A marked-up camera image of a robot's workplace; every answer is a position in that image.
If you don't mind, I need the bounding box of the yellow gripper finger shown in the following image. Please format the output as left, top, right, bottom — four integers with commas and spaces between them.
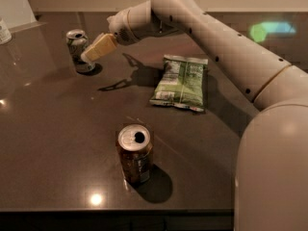
91, 33, 105, 44
81, 34, 117, 63

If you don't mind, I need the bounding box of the green white 7up can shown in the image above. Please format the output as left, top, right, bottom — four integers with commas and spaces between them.
66, 29, 95, 73

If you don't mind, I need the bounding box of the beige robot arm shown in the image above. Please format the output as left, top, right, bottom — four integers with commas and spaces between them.
82, 0, 308, 231

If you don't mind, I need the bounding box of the brown soda can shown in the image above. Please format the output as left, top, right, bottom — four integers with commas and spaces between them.
116, 124, 153, 185

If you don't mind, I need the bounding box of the green chip bag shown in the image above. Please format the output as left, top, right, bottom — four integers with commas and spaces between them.
149, 55, 208, 113

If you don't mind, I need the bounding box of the white panel at back left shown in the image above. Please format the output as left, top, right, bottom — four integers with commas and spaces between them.
0, 0, 42, 33

